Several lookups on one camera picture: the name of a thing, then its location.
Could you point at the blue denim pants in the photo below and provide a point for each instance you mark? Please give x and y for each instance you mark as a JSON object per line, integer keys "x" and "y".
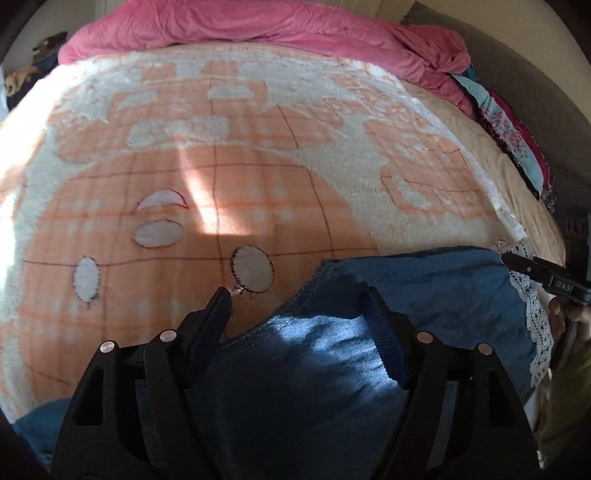
{"x": 323, "y": 337}

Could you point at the pile of dark clothes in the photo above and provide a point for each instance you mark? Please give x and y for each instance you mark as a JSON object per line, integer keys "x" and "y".
{"x": 48, "y": 50}

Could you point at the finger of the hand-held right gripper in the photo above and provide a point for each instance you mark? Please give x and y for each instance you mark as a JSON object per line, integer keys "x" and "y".
{"x": 526, "y": 266}

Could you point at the green cloth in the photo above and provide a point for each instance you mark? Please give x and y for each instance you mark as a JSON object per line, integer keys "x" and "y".
{"x": 568, "y": 406}

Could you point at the orange and white plush blanket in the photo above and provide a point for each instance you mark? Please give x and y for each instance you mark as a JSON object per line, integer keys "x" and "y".
{"x": 231, "y": 184}

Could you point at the beige lace-trimmed bed sheet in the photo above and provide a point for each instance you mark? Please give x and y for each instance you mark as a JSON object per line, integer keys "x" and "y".
{"x": 508, "y": 184}

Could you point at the beige fluffy cloth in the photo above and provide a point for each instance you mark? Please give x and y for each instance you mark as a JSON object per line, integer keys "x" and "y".
{"x": 21, "y": 78}

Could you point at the grey padded headboard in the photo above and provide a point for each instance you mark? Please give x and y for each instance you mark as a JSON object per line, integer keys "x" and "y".
{"x": 531, "y": 69}

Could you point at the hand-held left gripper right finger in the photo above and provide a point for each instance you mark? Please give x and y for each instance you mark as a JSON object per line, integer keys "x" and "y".
{"x": 388, "y": 341}

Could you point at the floral patterned cloth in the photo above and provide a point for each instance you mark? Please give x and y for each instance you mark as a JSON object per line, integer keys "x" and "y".
{"x": 512, "y": 134}

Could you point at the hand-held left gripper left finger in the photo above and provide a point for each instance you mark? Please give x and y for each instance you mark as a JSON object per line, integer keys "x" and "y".
{"x": 210, "y": 337}

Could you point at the person's right hand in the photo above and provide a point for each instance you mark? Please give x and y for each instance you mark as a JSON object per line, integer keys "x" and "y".
{"x": 561, "y": 318}

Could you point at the pink duvet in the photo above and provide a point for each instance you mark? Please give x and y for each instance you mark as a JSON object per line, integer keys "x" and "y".
{"x": 231, "y": 23}

